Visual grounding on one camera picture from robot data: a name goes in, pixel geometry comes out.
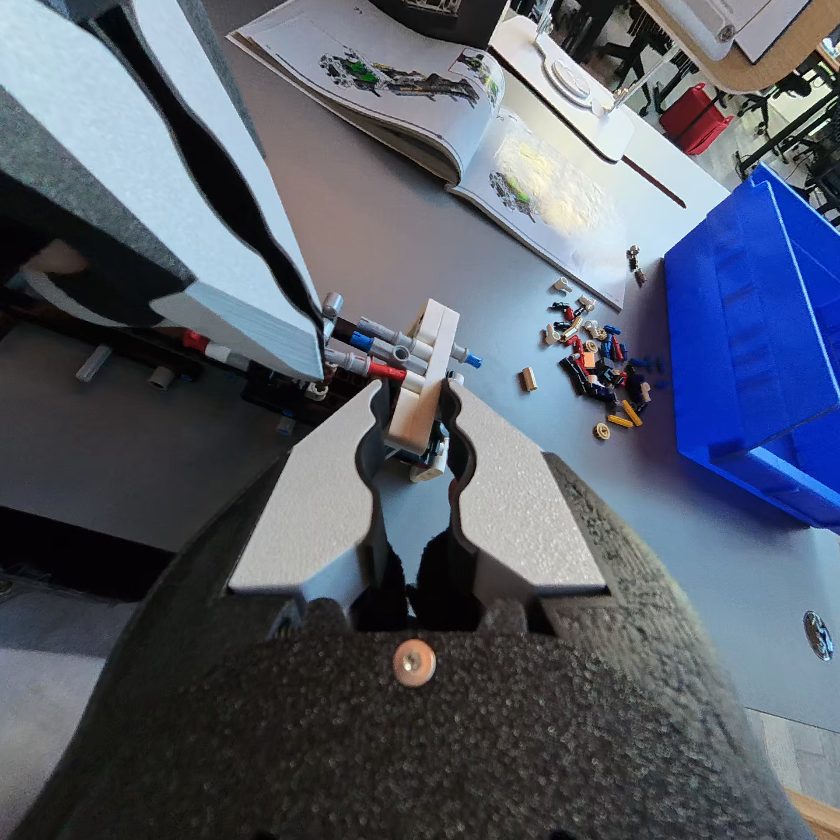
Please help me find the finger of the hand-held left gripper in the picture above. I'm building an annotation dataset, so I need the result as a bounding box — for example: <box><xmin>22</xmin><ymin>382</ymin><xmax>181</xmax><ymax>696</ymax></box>
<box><xmin>0</xmin><ymin>0</ymin><xmax>327</xmax><ymax>382</ymax></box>
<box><xmin>98</xmin><ymin>0</ymin><xmax>326</xmax><ymax>316</ymax></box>

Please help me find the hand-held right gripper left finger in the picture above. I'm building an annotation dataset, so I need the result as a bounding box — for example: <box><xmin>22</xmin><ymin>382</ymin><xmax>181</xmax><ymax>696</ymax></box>
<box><xmin>228</xmin><ymin>379</ymin><xmax>408</xmax><ymax>601</ymax></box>

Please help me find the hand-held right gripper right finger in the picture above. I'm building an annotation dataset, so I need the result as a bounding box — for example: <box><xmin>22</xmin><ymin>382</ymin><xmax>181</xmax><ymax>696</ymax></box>
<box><xmin>420</xmin><ymin>377</ymin><xmax>608</xmax><ymax>599</ymax></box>

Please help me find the black and white lego truck model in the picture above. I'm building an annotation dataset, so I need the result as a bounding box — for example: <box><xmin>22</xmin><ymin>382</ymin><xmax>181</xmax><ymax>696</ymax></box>
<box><xmin>75</xmin><ymin>293</ymin><xmax>483</xmax><ymax>484</ymax></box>

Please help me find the pile of small lego pieces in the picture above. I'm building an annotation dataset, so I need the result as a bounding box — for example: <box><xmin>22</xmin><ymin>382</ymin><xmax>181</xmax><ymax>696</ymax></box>
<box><xmin>541</xmin><ymin>276</ymin><xmax>667</xmax><ymax>439</ymax></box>

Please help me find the open lego instruction booklet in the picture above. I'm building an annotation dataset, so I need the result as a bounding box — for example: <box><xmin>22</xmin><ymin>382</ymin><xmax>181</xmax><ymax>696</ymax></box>
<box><xmin>226</xmin><ymin>0</ymin><xmax>627</xmax><ymax>312</ymax></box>

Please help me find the black lego set box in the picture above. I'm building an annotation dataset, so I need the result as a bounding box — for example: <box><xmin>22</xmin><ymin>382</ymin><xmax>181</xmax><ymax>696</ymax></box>
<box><xmin>367</xmin><ymin>0</ymin><xmax>509</xmax><ymax>47</ymax></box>

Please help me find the blue plastic bin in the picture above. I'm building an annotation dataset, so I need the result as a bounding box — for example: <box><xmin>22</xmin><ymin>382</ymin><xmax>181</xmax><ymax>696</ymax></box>
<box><xmin>663</xmin><ymin>161</ymin><xmax>840</xmax><ymax>529</ymax></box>

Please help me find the white lamp base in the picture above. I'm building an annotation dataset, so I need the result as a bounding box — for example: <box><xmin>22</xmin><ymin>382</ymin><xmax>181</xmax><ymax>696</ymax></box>
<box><xmin>489</xmin><ymin>13</ymin><xmax>636</xmax><ymax>164</ymax></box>

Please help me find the red container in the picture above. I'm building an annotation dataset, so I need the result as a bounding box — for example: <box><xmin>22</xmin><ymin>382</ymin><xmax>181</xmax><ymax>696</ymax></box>
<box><xmin>658</xmin><ymin>82</ymin><xmax>735</xmax><ymax>155</ymax></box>

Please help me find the black office chair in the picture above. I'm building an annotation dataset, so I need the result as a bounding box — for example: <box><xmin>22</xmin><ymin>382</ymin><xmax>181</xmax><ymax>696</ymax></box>
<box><xmin>735</xmin><ymin>69</ymin><xmax>840</xmax><ymax>181</ymax></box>

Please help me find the wood-edged table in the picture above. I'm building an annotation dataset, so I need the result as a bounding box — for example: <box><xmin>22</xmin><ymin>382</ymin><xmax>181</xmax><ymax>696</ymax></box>
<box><xmin>640</xmin><ymin>0</ymin><xmax>834</xmax><ymax>93</ymax></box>

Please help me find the round desk cable grommet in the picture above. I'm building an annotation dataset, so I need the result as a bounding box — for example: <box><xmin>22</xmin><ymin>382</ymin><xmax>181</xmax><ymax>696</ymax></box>
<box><xmin>802</xmin><ymin>610</ymin><xmax>834</xmax><ymax>660</ymax></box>

